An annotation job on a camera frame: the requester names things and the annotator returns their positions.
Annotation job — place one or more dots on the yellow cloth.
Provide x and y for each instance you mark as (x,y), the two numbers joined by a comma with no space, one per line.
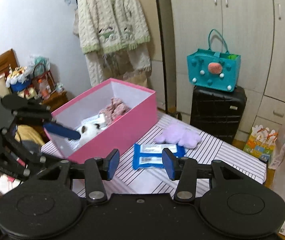
(28,133)

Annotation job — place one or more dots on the cream knit cardigan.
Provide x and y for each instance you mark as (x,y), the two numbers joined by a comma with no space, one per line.
(112,17)

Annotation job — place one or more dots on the clear plastic bag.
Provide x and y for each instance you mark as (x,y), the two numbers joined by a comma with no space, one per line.
(282,145)

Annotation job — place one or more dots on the wooden nightstand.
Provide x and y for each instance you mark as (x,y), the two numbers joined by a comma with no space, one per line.
(57,100)

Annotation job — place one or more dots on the pink floral cloth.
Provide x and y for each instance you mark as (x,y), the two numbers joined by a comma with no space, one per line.
(116,108)

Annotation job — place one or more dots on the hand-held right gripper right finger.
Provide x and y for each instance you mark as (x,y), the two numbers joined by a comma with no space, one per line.
(168,165)

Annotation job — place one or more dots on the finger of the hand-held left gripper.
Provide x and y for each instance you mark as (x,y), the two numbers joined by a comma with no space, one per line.
(23,148)
(62,130)

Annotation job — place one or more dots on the red gift bag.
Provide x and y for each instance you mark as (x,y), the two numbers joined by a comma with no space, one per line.
(45,82)

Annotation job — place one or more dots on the black coat rack pole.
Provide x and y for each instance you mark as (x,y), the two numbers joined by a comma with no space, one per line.
(163,42)

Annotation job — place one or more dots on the blue wrapped bouquet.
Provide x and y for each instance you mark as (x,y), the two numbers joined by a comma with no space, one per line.
(18,78)

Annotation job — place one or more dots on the cream knit garment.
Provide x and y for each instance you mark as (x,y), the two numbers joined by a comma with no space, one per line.
(132,60)

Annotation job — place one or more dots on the colourful flower gift bag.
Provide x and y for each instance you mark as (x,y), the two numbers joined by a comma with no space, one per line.
(260,142)

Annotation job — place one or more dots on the white spotted plush toy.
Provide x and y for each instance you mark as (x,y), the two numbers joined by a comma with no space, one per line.
(88,131)

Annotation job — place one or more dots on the pink cardboard box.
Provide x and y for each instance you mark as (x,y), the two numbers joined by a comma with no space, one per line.
(117,130)

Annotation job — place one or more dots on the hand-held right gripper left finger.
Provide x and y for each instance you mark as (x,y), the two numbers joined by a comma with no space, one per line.
(113,163)

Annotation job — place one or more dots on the beige wardrobe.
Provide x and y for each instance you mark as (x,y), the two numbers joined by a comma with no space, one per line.
(252,30)

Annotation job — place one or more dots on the wooden headboard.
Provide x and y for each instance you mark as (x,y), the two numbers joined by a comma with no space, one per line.
(6,60)

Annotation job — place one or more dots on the blue wet wipes pack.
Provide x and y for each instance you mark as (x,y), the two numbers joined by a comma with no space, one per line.
(152,156)

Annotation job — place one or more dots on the teal felt tote bag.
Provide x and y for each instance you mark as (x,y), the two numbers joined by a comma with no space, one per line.
(212,72)

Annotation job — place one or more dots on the striped tablecloth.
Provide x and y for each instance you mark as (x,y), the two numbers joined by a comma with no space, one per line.
(207,160)

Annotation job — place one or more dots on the black suitcase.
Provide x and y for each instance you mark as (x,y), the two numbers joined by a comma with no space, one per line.
(217,112)

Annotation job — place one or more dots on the purple plush toy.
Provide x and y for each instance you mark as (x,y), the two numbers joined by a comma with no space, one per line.
(180,136)

